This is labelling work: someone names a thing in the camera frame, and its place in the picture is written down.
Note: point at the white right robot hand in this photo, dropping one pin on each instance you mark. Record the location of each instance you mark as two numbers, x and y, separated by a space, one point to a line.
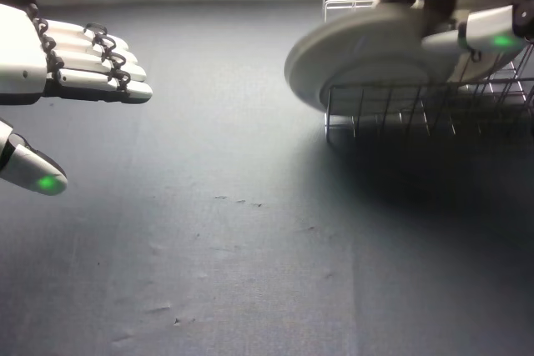
488 26

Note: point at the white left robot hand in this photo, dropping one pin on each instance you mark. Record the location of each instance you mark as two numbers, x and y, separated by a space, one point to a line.
21 56

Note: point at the white plate with dark rim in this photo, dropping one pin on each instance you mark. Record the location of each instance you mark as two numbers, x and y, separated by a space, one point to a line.
354 39

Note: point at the grey table cloth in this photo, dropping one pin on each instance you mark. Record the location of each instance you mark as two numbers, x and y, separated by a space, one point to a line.
208 247

